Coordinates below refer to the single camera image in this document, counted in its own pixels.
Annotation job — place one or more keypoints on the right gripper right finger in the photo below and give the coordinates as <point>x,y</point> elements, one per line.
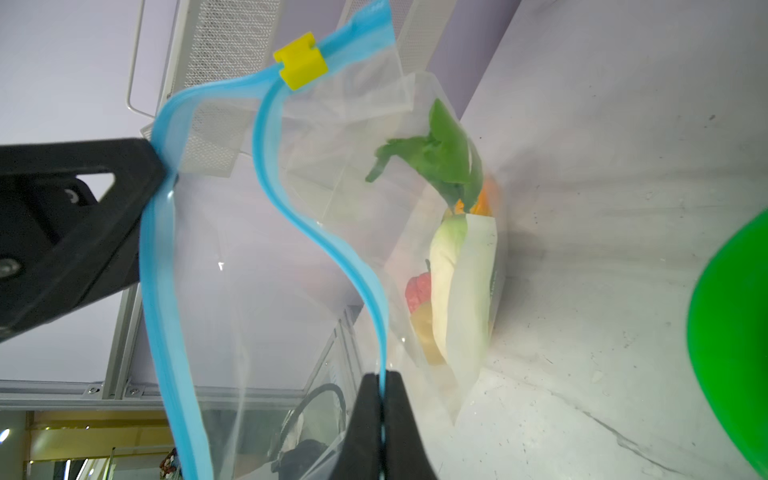
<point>404,456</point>

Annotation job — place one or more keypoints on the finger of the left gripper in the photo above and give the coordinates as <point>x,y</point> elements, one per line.
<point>70,216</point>

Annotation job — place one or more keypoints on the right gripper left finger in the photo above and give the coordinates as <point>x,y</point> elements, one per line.
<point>361,454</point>

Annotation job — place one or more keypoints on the red toy pepper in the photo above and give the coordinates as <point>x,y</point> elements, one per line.
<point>418,291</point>

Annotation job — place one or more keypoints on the white toy radish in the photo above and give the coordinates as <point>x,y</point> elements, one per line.
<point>462,257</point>

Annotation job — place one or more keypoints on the clear zip top bag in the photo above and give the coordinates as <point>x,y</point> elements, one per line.
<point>269,293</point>

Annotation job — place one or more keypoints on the orange toy carrot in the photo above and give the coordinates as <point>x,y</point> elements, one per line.
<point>446,158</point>

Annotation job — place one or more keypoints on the yellow toy potato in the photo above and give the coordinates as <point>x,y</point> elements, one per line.
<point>421,320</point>

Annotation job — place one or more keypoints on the white mesh two-tier shelf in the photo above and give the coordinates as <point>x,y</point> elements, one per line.
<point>208,50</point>

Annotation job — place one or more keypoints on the green plastic basket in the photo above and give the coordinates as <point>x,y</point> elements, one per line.
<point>727,339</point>

